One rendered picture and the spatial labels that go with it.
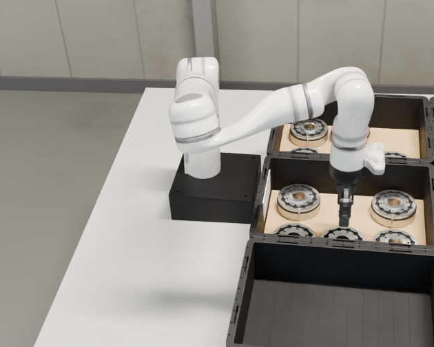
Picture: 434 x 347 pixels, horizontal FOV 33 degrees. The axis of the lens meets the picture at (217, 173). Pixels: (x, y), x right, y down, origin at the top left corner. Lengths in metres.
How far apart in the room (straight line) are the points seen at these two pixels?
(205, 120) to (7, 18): 2.63
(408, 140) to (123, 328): 0.90
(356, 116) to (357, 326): 0.42
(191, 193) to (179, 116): 0.53
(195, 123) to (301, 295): 0.44
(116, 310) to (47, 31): 2.35
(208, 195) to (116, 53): 2.02
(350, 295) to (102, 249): 0.67
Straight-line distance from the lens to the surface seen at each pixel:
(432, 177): 1.73
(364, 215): 1.75
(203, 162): 1.92
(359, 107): 1.40
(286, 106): 1.39
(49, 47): 3.92
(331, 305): 1.55
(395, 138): 2.02
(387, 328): 1.52
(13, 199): 3.31
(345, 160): 1.49
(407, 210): 1.74
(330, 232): 1.66
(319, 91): 1.41
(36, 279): 2.90
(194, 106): 1.38
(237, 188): 1.91
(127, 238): 1.92
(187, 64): 1.80
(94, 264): 1.87
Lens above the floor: 1.97
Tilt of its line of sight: 37 degrees down
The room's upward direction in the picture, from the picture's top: 4 degrees counter-clockwise
